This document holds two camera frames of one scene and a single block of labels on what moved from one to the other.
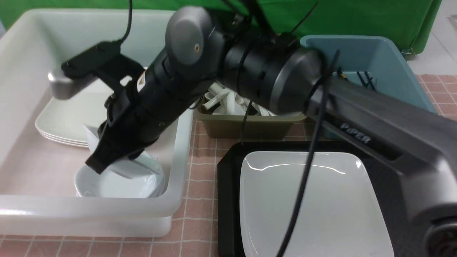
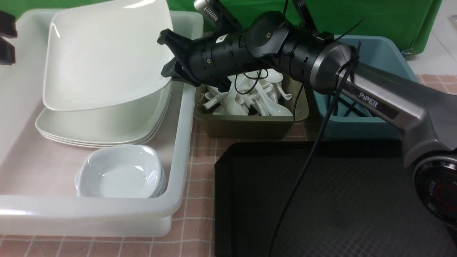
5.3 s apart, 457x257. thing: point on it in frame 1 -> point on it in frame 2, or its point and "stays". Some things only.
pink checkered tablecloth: [195, 226] stays
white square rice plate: [342, 216] -> [99, 54]
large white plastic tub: [38, 196] stays
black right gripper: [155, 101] -> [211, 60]
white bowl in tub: [142, 176] stays
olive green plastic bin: [215, 125] stays
